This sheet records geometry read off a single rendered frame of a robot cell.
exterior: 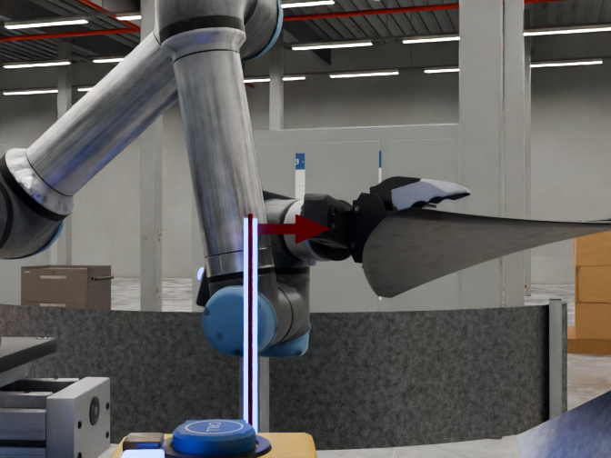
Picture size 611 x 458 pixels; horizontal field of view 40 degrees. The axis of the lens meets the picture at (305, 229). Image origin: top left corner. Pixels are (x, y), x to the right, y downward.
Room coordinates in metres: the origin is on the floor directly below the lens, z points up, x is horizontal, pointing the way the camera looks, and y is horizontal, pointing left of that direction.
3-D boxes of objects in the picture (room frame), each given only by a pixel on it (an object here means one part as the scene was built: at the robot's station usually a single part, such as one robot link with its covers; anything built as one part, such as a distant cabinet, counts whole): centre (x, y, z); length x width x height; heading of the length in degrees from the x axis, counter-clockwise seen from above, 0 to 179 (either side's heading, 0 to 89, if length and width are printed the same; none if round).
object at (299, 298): (1.04, 0.04, 1.08); 0.11 x 0.08 x 0.11; 166
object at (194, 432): (0.41, 0.04, 1.08); 0.04 x 0.04 x 0.02
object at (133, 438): (0.41, 0.08, 1.08); 0.02 x 0.02 x 0.01; 2
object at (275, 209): (1.05, 0.03, 1.18); 0.11 x 0.08 x 0.09; 39
